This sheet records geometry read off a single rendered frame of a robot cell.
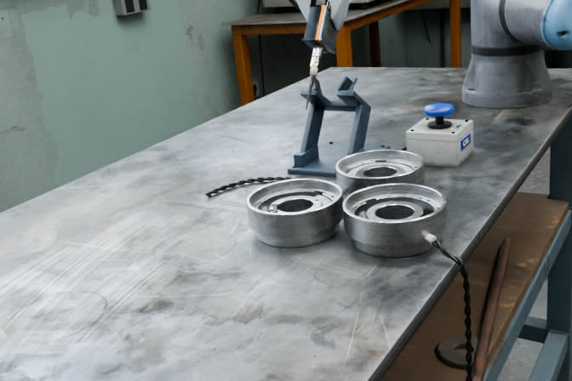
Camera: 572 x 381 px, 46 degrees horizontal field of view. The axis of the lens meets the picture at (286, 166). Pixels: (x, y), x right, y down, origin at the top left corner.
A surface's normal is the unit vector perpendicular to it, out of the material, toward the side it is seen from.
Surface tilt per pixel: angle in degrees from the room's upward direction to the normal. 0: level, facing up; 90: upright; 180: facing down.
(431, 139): 90
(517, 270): 0
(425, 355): 0
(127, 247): 0
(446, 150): 90
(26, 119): 90
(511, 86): 73
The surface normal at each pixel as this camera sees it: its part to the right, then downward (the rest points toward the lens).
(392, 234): -0.18, 0.33
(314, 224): 0.36, 0.26
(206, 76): 0.84, 0.08
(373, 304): -0.11, -0.94
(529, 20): -0.91, 0.36
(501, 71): -0.39, 0.04
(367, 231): -0.62, 0.31
